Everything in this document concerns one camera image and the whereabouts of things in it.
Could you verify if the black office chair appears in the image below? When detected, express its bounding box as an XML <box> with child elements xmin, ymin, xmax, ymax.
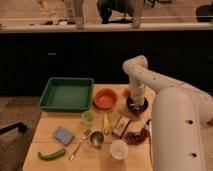
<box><xmin>97</xmin><ymin>0</ymin><xmax>144</xmax><ymax>24</ymax></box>

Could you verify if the green pepper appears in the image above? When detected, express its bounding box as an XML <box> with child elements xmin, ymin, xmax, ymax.
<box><xmin>38</xmin><ymin>148</ymin><xmax>66</xmax><ymax>161</ymax></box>

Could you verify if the metal measuring cup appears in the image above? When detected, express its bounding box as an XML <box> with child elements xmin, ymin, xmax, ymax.
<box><xmin>90</xmin><ymin>131</ymin><xmax>104</xmax><ymax>149</ymax></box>

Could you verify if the blue sponge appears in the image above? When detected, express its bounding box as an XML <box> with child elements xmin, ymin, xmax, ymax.
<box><xmin>53</xmin><ymin>127</ymin><xmax>75</xmax><ymax>146</ymax></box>

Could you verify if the orange bowl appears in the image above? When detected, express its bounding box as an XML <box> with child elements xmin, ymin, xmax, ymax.
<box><xmin>93</xmin><ymin>88</ymin><xmax>117</xmax><ymax>110</ymax></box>

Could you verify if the green cup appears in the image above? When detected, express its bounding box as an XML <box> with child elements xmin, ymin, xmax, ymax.
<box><xmin>81</xmin><ymin>111</ymin><xmax>95</xmax><ymax>126</ymax></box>

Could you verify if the purple bowl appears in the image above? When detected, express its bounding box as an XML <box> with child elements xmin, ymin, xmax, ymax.
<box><xmin>126</xmin><ymin>97</ymin><xmax>148</xmax><ymax>115</ymax></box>

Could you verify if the silver fork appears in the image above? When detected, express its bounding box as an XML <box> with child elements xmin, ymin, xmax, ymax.
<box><xmin>68</xmin><ymin>129</ymin><xmax>92</xmax><ymax>160</ymax></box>

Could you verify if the brown grape bunch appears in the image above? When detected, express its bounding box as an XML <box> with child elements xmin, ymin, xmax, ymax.
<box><xmin>125</xmin><ymin>129</ymin><xmax>149</xmax><ymax>145</ymax></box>

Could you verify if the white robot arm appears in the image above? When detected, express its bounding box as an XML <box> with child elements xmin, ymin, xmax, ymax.
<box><xmin>122</xmin><ymin>55</ymin><xmax>213</xmax><ymax>171</ymax></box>

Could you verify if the clear plastic cup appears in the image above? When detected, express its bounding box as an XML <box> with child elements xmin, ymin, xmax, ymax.
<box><xmin>110</xmin><ymin>140</ymin><xmax>128</xmax><ymax>160</ymax></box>

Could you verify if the green tray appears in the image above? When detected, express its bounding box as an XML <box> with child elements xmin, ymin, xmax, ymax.
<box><xmin>38</xmin><ymin>77</ymin><xmax>94</xmax><ymax>112</ymax></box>

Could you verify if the brown snack box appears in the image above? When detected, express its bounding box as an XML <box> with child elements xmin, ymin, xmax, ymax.
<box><xmin>112</xmin><ymin>116</ymin><xmax>131</xmax><ymax>138</ymax></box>

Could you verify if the small orange fruit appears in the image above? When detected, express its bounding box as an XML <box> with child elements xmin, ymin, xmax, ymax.
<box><xmin>122</xmin><ymin>87</ymin><xmax>130</xmax><ymax>97</ymax></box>

